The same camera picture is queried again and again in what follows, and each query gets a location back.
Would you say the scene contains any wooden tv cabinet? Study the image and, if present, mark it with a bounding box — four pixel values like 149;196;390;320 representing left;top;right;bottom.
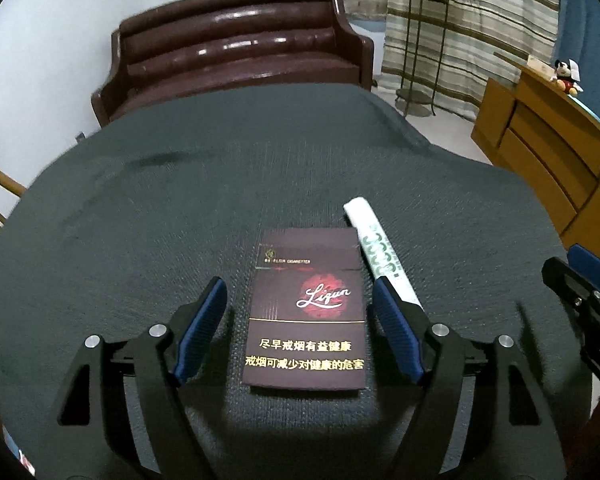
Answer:
471;52;600;257

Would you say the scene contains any white green wrapper tube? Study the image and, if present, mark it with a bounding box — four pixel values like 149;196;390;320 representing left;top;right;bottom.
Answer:
343;196;422;308

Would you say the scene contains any dark maroon cigarette box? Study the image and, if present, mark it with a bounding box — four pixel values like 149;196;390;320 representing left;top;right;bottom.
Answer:
242;228;367;391

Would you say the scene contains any dark grey table cloth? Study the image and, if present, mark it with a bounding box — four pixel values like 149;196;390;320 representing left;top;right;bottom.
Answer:
0;84;591;479

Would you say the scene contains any mickey mouse plush toy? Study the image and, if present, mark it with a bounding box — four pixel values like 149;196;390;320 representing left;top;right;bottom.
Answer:
550;58;583;96

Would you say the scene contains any small box on cabinet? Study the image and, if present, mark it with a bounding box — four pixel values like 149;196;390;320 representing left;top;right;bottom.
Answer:
526;54;555;80

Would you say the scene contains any blue curtain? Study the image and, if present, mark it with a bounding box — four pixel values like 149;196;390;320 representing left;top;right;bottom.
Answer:
553;0;600;118

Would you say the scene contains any black metal plant stand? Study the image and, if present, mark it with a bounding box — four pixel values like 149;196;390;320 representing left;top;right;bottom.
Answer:
396;0;450;116

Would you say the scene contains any striped beige curtain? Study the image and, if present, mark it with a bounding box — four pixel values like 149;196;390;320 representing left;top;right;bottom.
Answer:
343;0;559;119

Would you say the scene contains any dark brown leather sofa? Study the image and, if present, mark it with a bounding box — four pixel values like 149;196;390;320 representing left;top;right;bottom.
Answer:
91;0;374;126

